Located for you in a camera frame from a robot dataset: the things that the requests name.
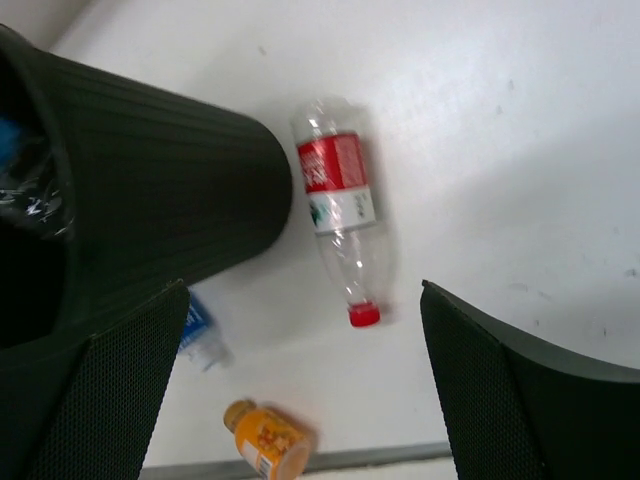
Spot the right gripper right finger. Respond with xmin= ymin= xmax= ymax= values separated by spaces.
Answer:
xmin=420 ymin=281 xmax=639 ymax=479

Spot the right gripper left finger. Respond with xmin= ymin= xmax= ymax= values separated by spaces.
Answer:
xmin=1 ymin=281 xmax=190 ymax=479

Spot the clear bottle light blue label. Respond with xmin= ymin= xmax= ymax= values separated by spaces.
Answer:
xmin=1 ymin=115 xmax=73 ymax=241

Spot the black plastic bin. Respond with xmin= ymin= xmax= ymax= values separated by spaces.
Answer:
xmin=1 ymin=28 xmax=293 ymax=348

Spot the clear bottle dark blue label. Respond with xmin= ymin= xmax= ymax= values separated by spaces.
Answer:
xmin=177 ymin=289 xmax=233 ymax=372

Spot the orange juice bottle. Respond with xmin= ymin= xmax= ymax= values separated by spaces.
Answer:
xmin=223 ymin=399 xmax=316 ymax=480

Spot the clear bottle red label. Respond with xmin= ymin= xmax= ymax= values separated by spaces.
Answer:
xmin=291 ymin=97 xmax=394 ymax=329

